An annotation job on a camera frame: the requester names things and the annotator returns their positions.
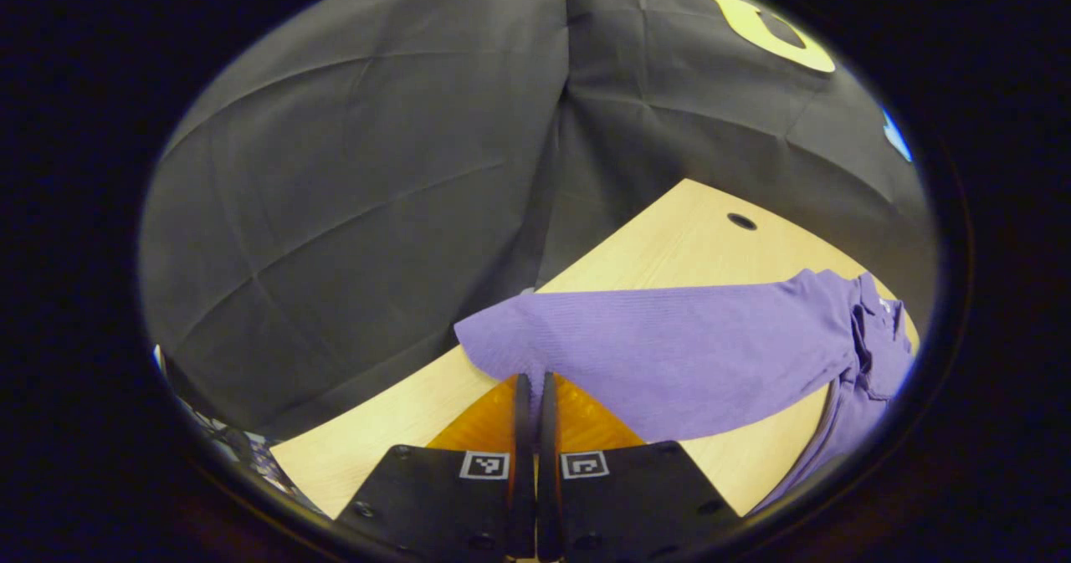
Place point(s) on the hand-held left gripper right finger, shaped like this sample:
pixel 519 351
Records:
pixel 548 479

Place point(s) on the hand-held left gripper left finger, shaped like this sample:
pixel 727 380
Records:
pixel 523 463

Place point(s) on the purple buttoned garment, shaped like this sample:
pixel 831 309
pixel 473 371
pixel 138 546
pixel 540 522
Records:
pixel 669 354

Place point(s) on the black backdrop cloth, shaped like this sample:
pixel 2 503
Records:
pixel 335 212

